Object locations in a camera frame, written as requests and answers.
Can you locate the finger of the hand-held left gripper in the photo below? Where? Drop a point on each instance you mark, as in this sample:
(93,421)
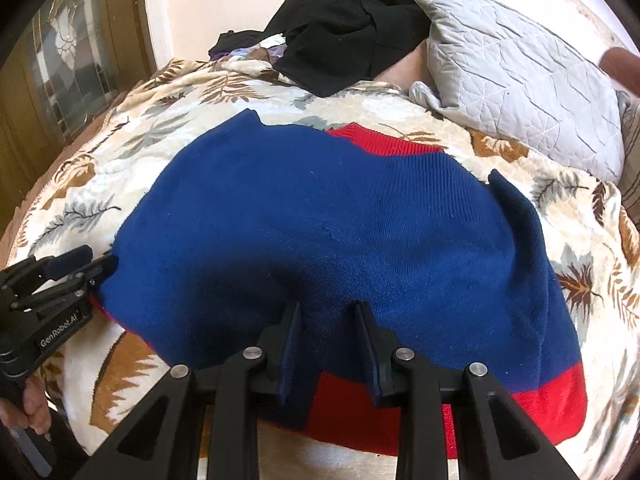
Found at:
(75,260)
(95,272)

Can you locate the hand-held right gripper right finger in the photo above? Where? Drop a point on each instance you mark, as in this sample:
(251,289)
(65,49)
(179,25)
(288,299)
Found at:
(367,355)

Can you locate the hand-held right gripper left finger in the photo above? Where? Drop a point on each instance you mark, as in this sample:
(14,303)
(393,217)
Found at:
(292,355)

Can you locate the red and blue knit sweater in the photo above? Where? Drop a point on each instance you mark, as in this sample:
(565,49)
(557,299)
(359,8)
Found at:
(325,220)

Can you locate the person's left hand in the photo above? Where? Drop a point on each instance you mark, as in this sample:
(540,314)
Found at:
(40,405)

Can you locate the leaf print blanket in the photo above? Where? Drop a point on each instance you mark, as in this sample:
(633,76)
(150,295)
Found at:
(165,120)

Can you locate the wooden door with glass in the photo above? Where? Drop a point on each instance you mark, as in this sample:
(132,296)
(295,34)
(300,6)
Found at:
(65,60)

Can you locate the small dark cloth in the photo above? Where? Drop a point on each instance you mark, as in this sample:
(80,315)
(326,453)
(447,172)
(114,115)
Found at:
(235,42)

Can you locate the purple cloth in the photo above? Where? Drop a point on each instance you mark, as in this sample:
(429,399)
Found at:
(260,55)

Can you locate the beige cushion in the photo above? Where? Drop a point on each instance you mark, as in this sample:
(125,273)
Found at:
(405,67)

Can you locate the grey quilted pillow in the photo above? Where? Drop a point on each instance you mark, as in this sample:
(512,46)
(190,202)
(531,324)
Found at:
(515,75)

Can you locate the black garment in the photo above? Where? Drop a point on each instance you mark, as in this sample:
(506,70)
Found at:
(350,30)

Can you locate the striped floral sofa cushion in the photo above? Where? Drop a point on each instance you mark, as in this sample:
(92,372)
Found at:
(631,160)

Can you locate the red-brown sofa backrest cover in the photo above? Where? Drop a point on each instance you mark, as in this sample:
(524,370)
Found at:
(622,67)

